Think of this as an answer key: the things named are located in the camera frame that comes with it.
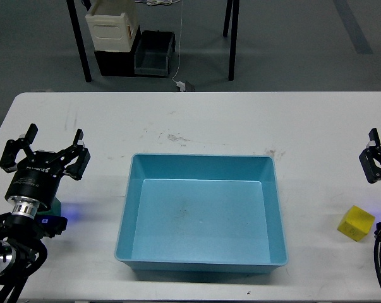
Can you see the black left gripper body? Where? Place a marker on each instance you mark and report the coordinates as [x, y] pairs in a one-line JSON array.
[[37, 179]]

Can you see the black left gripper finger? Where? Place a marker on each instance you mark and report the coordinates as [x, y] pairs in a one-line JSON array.
[[12, 147], [73, 160]]

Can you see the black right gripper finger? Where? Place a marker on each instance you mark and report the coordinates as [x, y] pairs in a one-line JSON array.
[[370, 158]]

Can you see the green block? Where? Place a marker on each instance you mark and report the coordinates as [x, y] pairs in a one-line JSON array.
[[56, 207]]

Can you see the yellow block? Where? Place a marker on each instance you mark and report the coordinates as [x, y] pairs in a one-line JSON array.
[[356, 223]]

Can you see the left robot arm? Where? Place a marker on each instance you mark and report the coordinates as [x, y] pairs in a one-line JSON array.
[[22, 251]]

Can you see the light blue plastic box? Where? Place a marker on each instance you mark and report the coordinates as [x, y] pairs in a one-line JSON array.
[[213, 213]]

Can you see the black crate under cream crate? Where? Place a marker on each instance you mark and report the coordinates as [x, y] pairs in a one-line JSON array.
[[118, 63]]

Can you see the white power adapter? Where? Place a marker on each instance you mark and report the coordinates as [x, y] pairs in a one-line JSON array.
[[181, 86]]

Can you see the grey open bin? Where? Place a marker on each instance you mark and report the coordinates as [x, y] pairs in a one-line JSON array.
[[153, 53]]

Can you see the cream plastic crate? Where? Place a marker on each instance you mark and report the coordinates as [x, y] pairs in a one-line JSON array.
[[113, 25]]

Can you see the black table leg left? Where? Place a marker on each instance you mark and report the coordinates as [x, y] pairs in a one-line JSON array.
[[79, 40]]

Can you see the black table leg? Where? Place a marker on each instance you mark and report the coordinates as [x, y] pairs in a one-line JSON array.
[[79, 40], [231, 26]]

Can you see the black table leg right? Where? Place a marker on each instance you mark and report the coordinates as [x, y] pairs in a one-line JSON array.
[[231, 26]]

